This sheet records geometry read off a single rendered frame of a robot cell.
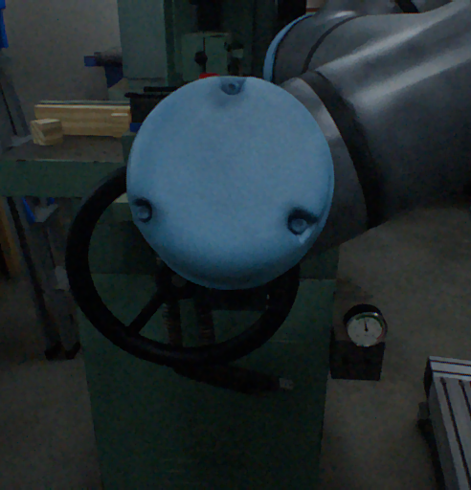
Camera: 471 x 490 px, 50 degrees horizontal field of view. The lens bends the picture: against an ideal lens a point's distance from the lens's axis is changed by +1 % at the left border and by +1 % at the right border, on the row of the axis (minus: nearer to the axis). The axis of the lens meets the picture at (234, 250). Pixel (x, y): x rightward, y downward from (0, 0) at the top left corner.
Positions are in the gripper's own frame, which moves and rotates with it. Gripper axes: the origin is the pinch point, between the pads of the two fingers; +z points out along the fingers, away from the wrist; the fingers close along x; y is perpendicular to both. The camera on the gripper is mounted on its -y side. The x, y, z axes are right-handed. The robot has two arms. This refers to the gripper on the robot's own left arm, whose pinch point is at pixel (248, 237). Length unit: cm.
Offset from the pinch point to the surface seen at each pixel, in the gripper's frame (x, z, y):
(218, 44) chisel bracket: -6.1, 21.9, -32.6
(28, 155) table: -34.9, 21.8, -14.5
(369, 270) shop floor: 53, 191, -9
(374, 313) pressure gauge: 18.6, 24.9, 8.0
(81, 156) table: -26.5, 21.8, -14.6
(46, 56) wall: -129, 227, -133
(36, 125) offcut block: -36.1, 26.5, -20.9
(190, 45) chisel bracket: -10.4, 22.0, -32.5
